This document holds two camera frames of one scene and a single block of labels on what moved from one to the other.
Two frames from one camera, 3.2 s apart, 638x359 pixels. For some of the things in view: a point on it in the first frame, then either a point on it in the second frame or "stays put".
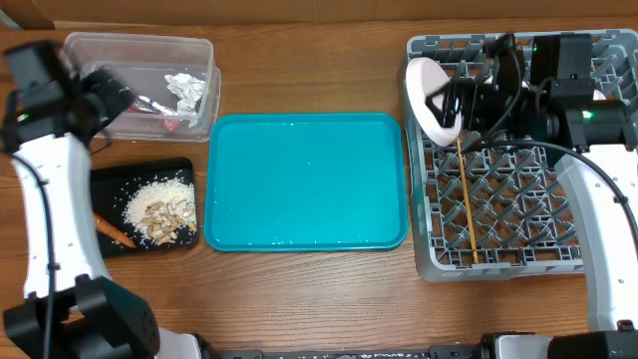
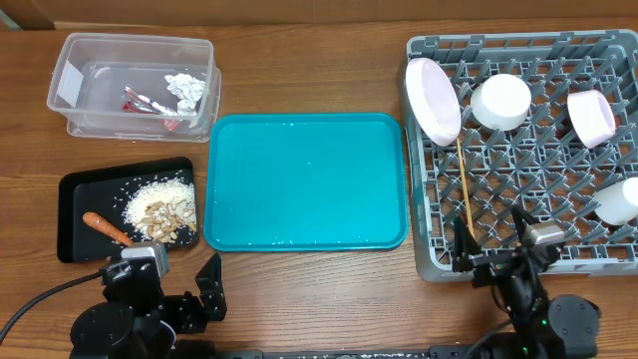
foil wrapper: (189, 90) stays put
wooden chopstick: (475, 247) stays put
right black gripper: (475, 98) -> (490, 268)
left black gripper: (109, 98) -> (192, 317)
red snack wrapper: (143, 104) stays put
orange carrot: (113, 230) stays put
